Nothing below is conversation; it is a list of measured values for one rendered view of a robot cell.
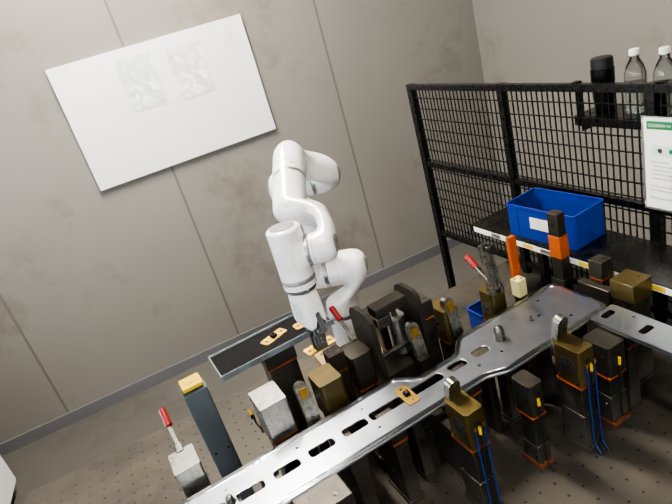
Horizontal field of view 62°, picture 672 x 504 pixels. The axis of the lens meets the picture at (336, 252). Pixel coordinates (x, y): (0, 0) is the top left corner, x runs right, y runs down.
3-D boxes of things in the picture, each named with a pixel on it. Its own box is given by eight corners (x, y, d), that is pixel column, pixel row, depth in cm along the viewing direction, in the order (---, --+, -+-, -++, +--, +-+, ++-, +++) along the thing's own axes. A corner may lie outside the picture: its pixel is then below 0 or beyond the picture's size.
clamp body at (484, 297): (506, 384, 193) (490, 296, 179) (486, 372, 201) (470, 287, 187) (520, 375, 195) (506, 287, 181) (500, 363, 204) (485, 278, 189)
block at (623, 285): (639, 385, 176) (633, 287, 162) (616, 374, 183) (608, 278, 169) (655, 373, 179) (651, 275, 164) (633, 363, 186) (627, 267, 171)
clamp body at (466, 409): (493, 525, 147) (471, 424, 133) (464, 497, 157) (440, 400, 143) (512, 511, 149) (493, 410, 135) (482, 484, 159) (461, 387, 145)
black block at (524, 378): (549, 477, 155) (536, 394, 144) (523, 457, 164) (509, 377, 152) (563, 467, 157) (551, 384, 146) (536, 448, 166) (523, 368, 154)
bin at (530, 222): (577, 251, 194) (573, 217, 188) (509, 233, 219) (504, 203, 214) (607, 232, 200) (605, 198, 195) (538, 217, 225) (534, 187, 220)
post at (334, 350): (362, 459, 179) (329, 358, 163) (355, 450, 183) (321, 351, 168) (375, 451, 181) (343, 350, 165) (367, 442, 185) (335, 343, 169)
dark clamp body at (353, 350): (381, 458, 178) (350, 360, 163) (362, 438, 188) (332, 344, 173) (400, 446, 180) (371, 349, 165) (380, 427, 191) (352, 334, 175)
